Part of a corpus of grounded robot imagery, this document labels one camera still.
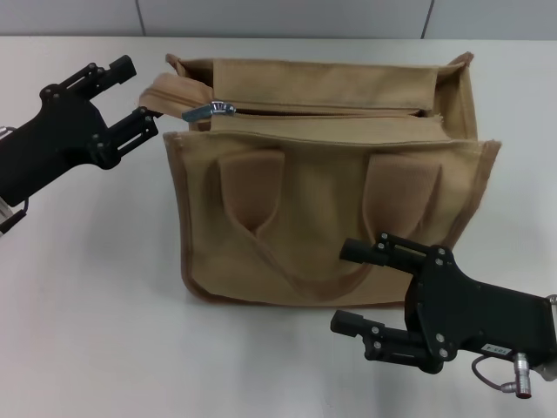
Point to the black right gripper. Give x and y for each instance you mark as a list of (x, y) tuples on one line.
[(470, 318)]

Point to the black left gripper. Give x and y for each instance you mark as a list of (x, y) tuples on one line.
[(56, 135)]

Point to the silver metal zipper pull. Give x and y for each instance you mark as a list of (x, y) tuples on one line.
[(196, 114)]

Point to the khaki canvas food bag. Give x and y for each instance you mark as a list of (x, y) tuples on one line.
[(304, 196)]

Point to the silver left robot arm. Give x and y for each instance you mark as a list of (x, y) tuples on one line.
[(3, 209)]

